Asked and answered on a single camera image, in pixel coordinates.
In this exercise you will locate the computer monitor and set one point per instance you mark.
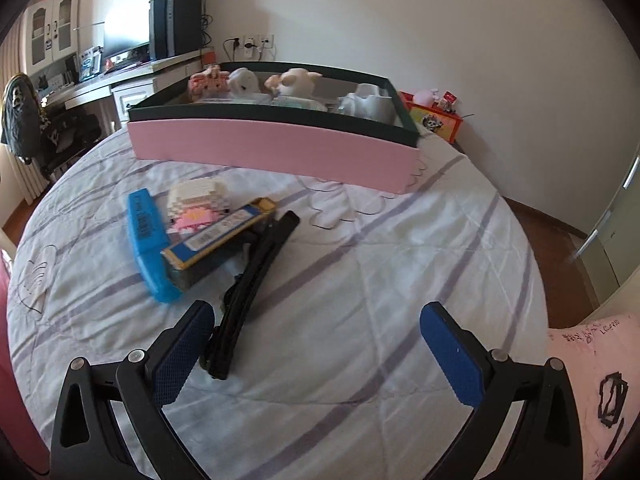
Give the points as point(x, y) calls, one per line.
point(125, 28)

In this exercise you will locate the black folding tool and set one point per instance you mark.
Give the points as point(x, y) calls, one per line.
point(262, 247)

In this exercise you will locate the white desk with drawers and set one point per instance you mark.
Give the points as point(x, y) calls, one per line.
point(111, 96)

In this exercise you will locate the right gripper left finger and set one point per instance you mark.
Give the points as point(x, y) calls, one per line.
point(87, 442)

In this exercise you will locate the white plug-in device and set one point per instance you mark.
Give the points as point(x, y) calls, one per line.
point(369, 102)

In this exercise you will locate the blue rectangular case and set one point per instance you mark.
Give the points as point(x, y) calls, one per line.
point(148, 238)

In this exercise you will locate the dark blue gold-edged box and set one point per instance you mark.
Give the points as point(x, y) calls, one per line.
point(201, 253)

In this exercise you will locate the pink pig figurine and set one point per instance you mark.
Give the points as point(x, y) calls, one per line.
point(296, 82)

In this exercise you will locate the clear plastic case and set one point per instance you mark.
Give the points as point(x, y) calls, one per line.
point(300, 103)

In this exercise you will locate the pink brick comb figure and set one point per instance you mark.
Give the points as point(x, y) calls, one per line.
point(209, 83)

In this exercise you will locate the black computer tower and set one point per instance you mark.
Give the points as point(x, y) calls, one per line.
point(175, 27)

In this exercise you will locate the pink bed blanket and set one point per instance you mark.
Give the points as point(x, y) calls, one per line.
point(23, 454)

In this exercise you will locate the white round plush toy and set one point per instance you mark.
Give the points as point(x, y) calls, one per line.
point(242, 82)

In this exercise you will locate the black office chair with jacket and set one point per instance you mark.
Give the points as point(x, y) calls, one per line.
point(34, 137)

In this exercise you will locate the red cartoon storage box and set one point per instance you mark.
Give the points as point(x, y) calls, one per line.
point(434, 111)

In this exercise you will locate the striped white bed cover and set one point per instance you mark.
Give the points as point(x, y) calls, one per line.
point(331, 378)

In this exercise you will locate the white pink brick figure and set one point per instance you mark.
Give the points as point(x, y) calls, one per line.
point(194, 204)

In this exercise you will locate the pink pillow with writing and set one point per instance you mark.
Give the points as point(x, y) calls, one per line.
point(602, 362)

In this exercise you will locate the white glass-door cabinet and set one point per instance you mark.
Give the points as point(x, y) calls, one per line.
point(49, 33)

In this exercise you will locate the pink storage box dark rim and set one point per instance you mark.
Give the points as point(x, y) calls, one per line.
point(249, 132)

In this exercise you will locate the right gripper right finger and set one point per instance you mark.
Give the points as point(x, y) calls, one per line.
point(545, 443)

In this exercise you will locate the wall power outlets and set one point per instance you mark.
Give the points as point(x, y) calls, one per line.
point(250, 48)

